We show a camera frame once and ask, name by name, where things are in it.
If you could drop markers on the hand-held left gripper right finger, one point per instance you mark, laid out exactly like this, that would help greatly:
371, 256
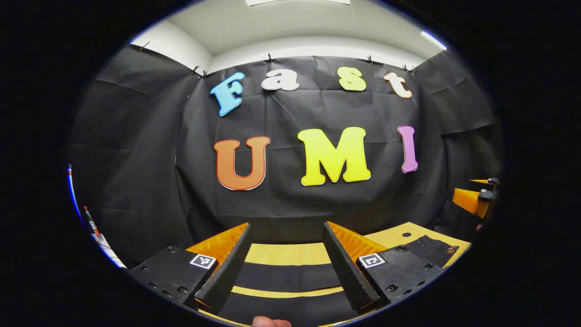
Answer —
349, 277

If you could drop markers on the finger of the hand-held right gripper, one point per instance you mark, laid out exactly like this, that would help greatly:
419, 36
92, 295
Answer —
483, 181
467, 200

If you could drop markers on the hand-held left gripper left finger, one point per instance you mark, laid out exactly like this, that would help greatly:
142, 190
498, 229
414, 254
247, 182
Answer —
229, 272

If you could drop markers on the black jeans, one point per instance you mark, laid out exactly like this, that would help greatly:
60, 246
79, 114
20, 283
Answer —
281, 277

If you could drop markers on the black backdrop cloth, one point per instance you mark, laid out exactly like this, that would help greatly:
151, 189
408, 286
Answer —
290, 204

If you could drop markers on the white side desk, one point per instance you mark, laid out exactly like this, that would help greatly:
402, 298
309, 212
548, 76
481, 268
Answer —
108, 249

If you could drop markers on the clear plastic bottle red cap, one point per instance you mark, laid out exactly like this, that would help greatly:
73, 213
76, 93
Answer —
90, 220

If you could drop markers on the long ceiling light panel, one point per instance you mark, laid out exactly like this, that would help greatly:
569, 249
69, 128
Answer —
295, 1

